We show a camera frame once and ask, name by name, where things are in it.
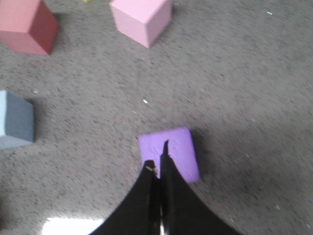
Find purple foam cube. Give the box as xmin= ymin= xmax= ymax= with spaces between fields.
xmin=138 ymin=127 xmax=200 ymax=183

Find small red foam cube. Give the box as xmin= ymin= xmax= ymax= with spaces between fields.
xmin=0 ymin=0 xmax=59 ymax=55

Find pink foam cube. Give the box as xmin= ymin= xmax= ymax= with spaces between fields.
xmin=110 ymin=0 xmax=173 ymax=48

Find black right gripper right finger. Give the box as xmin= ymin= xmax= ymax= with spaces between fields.
xmin=160 ymin=140 xmax=239 ymax=235

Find light blue cube curved mark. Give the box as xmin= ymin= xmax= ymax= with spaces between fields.
xmin=0 ymin=90 xmax=35 ymax=149

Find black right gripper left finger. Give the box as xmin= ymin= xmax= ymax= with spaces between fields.
xmin=91 ymin=160 xmax=161 ymax=235

